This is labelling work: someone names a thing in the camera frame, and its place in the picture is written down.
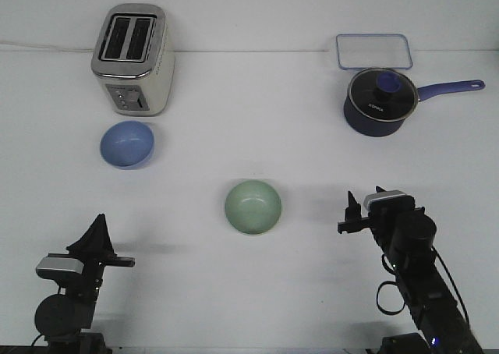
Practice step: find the silver two-slot toaster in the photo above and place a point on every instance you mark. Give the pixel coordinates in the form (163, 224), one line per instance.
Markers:
(133, 59)

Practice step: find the glass pot lid blue knob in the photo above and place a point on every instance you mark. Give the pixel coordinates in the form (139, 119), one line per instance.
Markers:
(383, 94)

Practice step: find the blue bowl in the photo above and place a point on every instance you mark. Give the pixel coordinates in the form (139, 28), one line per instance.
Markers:
(127, 145)

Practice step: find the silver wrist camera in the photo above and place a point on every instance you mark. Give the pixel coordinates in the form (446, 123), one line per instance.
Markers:
(389, 202)
(59, 268)

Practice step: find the clear container lid blue rim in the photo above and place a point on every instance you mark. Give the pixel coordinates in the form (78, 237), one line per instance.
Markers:
(362, 51)

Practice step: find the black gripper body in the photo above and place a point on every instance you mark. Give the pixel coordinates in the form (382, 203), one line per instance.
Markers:
(400, 235)
(86, 288)

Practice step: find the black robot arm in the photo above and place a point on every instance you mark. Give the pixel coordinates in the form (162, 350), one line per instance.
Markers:
(434, 304)
(64, 318)

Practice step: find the green bowl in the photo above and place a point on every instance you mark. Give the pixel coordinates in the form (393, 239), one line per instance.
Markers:
(253, 207)

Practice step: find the blue saucepan with handle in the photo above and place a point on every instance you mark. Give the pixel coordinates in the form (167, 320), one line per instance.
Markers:
(371, 127)

